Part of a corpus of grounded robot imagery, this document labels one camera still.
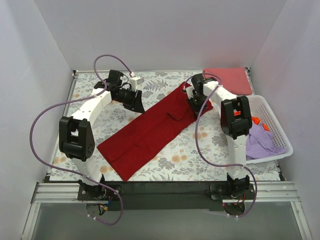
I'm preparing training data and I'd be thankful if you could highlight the folded pink t shirt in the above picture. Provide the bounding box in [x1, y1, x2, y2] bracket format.
[202, 67, 253, 95]

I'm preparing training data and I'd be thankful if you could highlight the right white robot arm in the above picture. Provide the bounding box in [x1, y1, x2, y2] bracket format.
[182, 73, 254, 199]

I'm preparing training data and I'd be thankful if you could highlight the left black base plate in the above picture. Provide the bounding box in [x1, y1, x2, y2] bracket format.
[77, 184, 119, 201]

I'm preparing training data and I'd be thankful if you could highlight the aluminium frame rail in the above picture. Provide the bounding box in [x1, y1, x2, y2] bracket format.
[22, 181, 312, 240]

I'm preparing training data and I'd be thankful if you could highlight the white plastic laundry basket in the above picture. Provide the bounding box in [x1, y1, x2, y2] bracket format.
[246, 95, 294, 164]

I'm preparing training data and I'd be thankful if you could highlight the dark red t shirt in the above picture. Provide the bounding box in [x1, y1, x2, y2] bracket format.
[96, 82, 214, 182]

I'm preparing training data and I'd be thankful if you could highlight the orange garment in basket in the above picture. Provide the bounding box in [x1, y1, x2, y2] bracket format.
[234, 111, 270, 132]

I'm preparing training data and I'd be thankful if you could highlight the lavender t shirt in basket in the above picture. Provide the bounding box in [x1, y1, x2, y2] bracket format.
[245, 123, 286, 160]

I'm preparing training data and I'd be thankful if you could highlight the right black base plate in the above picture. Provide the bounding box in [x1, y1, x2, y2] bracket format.
[204, 182, 255, 201]

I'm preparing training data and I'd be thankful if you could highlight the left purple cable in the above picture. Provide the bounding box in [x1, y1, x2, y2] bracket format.
[29, 54, 137, 226]

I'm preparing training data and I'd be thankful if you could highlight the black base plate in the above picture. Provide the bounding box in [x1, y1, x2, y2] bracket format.
[204, 182, 255, 201]
[77, 184, 119, 201]

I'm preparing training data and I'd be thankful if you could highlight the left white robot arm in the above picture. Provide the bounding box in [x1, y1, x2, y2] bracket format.
[59, 70, 145, 200]

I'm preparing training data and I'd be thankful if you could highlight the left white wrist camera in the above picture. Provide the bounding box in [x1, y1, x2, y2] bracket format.
[128, 76, 144, 91]

